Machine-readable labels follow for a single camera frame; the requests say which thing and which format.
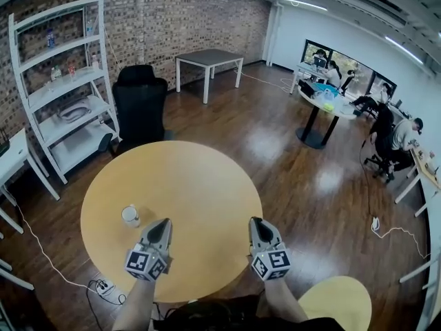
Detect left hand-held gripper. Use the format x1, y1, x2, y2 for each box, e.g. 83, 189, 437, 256
124, 218, 173, 282

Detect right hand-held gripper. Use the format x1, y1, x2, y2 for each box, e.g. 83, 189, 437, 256
247, 217, 291, 282

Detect white cup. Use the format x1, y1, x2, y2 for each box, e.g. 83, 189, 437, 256
120, 203, 142, 229

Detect person's left forearm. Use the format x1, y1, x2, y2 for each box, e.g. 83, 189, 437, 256
112, 276, 156, 331

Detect person's right forearm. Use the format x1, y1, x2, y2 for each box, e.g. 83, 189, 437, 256
263, 277, 309, 323

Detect round yellow wooden table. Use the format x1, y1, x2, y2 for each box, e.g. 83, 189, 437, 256
80, 140, 265, 303

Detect white power strip black plugs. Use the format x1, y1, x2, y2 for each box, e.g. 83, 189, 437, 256
90, 278, 116, 295

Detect person's black clothing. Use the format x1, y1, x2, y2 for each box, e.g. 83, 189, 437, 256
147, 293, 345, 331

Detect small round yellow table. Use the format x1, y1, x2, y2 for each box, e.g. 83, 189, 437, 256
298, 276, 373, 331

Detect round white table black base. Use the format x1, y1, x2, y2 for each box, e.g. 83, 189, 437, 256
296, 81, 359, 150

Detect black high-back office chair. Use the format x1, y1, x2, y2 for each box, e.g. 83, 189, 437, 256
98, 64, 170, 158

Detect grey folded bag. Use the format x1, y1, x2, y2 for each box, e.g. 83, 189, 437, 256
57, 101, 92, 120

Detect black box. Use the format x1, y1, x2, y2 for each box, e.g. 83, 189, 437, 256
298, 80, 320, 98

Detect black swivel office chair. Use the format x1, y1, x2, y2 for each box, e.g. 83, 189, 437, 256
340, 70, 356, 96
363, 103, 397, 185

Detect white side table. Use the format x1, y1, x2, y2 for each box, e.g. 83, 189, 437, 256
0, 128, 61, 201

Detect white metal shelf unit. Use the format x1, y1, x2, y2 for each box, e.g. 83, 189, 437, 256
7, 0, 121, 185

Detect white desk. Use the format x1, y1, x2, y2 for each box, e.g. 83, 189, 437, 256
289, 60, 331, 95

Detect dark-top white-legged table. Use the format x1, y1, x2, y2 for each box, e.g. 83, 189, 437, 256
175, 48, 245, 105

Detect large dark-framed window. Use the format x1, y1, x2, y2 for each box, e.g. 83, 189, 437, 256
305, 39, 397, 106

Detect white ceiling light strip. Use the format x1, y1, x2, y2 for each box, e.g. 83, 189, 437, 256
384, 35, 424, 65
281, 0, 328, 12

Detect ceiling air conditioner unit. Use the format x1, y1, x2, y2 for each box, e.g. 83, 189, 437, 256
336, 0, 409, 27

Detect black power cable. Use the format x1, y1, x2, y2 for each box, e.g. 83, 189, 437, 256
85, 278, 127, 310

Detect white floor cable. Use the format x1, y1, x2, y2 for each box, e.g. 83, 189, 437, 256
375, 225, 431, 260
236, 67, 294, 92
5, 191, 101, 292

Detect white desk frame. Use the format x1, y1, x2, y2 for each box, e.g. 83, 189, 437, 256
0, 184, 25, 236
0, 257, 35, 291
0, 298, 14, 331

